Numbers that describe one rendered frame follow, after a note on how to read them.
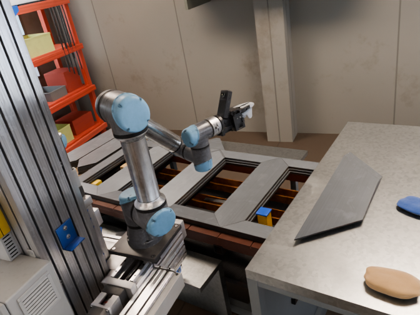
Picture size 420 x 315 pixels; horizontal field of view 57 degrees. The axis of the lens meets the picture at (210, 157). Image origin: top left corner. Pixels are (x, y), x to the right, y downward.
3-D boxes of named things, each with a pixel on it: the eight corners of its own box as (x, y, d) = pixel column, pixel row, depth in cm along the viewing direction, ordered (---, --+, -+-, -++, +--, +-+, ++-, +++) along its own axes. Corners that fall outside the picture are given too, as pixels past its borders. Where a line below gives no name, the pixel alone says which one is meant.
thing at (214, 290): (77, 252, 281) (60, 213, 266) (232, 313, 211) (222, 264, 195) (72, 256, 278) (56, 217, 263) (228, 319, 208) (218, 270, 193)
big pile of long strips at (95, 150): (123, 127, 355) (122, 122, 352) (156, 131, 334) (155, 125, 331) (52, 169, 298) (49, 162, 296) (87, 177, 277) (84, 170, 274)
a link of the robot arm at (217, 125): (200, 119, 153) (212, 119, 146) (209, 114, 155) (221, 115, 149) (204, 136, 155) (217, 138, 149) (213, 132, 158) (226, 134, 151)
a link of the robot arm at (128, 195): (144, 205, 165) (137, 178, 159) (162, 217, 155) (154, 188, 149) (120, 219, 159) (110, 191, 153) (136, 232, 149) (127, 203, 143)
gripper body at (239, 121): (234, 124, 164) (213, 135, 158) (230, 105, 161) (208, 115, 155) (247, 125, 158) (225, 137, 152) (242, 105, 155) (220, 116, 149)
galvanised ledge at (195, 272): (60, 213, 266) (59, 210, 264) (222, 264, 195) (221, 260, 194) (35, 230, 251) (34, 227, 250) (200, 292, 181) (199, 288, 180)
